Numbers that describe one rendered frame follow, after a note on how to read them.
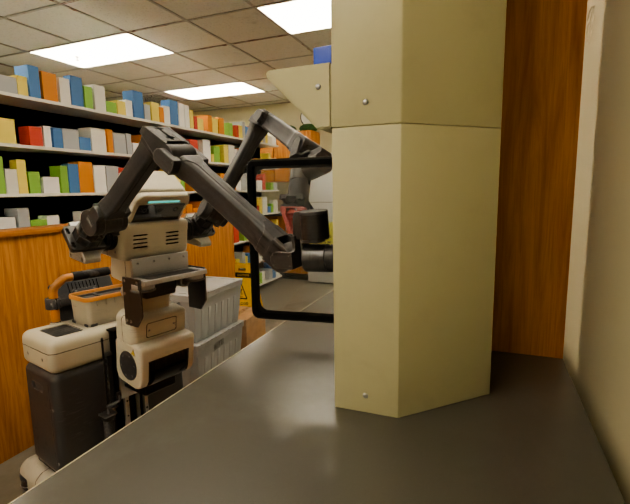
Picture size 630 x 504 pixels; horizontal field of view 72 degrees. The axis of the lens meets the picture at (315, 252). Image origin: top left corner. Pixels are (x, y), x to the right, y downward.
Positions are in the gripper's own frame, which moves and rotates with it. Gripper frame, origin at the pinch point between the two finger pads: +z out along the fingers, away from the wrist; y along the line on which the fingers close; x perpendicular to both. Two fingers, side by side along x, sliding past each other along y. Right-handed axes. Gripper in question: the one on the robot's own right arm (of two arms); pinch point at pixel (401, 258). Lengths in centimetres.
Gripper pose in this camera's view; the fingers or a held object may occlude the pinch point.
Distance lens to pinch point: 83.2
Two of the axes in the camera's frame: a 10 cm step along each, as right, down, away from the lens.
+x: 0.5, 9.9, 1.2
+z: 9.3, 0.0, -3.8
